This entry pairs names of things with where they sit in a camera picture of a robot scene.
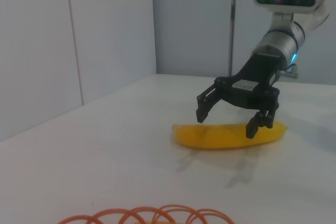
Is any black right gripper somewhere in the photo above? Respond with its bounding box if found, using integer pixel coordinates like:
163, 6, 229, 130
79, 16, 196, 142
194, 52, 284, 140

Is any yellow banana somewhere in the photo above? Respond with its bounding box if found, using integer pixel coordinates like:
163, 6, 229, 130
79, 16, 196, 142
172, 120, 289, 152

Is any orange wire basket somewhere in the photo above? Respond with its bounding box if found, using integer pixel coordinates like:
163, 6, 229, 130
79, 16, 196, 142
56, 204, 235, 224

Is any grey right wrist cable connector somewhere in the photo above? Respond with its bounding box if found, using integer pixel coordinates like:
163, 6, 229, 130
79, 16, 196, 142
279, 60, 300, 79

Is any grey vertical wall strip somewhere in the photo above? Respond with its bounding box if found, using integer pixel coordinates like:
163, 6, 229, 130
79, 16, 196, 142
226, 0, 237, 78

